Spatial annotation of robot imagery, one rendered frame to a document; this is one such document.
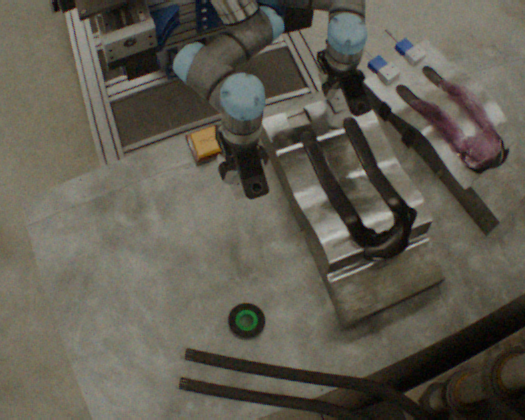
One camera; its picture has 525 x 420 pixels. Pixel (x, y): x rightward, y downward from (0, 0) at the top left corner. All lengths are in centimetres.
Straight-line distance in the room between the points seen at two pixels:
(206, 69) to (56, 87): 163
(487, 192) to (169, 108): 122
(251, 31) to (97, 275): 68
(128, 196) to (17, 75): 137
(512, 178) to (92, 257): 104
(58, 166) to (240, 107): 153
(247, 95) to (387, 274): 58
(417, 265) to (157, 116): 117
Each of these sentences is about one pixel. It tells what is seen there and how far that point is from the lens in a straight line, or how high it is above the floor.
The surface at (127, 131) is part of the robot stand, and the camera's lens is 243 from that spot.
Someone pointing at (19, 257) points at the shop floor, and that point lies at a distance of 258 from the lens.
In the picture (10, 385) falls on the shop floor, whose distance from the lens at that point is 251.
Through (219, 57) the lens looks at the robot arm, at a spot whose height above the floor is 128.
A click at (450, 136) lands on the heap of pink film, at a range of 171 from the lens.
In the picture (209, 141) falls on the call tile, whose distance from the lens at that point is 169.
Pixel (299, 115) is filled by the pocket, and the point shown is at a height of 86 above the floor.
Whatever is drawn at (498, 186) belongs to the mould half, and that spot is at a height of 91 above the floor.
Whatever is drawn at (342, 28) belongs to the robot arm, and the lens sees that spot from 133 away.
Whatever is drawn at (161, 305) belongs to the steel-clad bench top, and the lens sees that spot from 161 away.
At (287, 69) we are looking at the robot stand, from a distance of 253.
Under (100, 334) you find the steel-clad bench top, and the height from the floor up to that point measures 80.
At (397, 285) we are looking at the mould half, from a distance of 159.
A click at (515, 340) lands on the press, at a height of 79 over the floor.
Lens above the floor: 237
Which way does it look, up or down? 70 degrees down
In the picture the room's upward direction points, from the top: 7 degrees clockwise
